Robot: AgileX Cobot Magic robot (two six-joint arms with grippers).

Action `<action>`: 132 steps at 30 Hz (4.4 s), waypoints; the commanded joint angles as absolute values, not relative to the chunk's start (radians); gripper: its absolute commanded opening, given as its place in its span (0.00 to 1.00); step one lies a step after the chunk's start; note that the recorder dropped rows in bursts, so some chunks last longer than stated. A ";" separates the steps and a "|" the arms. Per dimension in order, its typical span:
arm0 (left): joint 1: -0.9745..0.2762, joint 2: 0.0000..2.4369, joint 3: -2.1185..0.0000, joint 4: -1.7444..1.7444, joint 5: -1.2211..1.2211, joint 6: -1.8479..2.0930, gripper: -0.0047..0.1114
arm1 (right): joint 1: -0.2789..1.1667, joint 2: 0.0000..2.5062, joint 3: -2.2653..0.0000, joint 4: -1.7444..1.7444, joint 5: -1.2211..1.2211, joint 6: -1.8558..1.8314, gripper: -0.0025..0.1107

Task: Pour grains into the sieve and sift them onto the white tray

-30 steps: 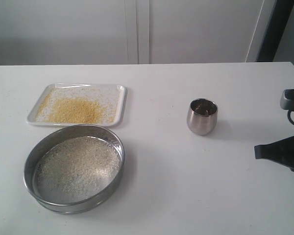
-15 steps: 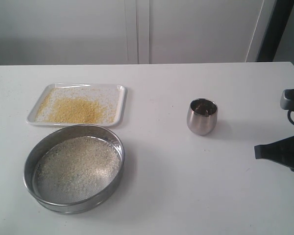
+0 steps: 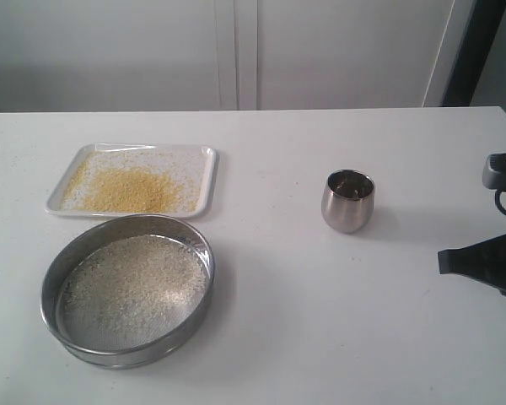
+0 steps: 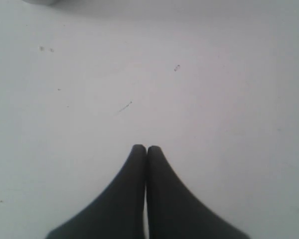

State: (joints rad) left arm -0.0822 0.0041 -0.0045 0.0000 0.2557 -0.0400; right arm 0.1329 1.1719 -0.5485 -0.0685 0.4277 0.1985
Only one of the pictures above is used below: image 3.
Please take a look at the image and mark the stainless steel cup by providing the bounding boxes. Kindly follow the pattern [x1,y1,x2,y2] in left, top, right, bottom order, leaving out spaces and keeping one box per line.
[320,170,376,234]

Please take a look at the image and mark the round steel mesh sieve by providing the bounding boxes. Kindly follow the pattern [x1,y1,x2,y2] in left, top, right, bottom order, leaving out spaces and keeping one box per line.
[40,214,215,369]

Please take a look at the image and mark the white coarse grains in sieve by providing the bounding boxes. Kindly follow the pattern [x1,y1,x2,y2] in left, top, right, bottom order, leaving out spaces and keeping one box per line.
[61,235,207,351]

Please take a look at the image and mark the yellow millet grains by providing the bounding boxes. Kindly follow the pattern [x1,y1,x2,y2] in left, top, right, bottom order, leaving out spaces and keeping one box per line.
[60,149,207,214]

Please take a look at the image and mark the white rectangular plastic tray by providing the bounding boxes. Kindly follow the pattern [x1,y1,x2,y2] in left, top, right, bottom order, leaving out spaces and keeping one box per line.
[46,143,218,219]

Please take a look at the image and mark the white cabinet with doors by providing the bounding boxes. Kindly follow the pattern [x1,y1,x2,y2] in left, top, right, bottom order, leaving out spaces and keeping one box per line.
[0,1,474,112]

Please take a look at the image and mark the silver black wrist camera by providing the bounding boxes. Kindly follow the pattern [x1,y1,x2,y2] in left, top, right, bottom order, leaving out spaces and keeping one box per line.
[482,153,506,192]

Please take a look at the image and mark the dark vertical post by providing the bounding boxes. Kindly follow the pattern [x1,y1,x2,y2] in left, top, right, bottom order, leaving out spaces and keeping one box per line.
[441,0,506,107]

